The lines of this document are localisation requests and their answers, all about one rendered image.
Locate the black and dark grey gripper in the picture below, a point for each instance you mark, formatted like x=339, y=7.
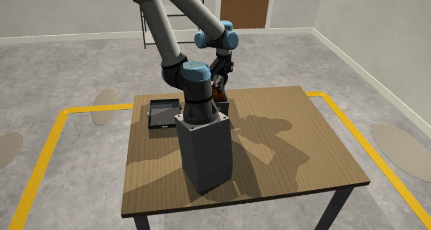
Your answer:
x=222, y=73

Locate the black divided crate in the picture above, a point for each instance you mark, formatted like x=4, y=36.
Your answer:
x=223, y=105

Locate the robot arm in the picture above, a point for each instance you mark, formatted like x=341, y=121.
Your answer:
x=193, y=77

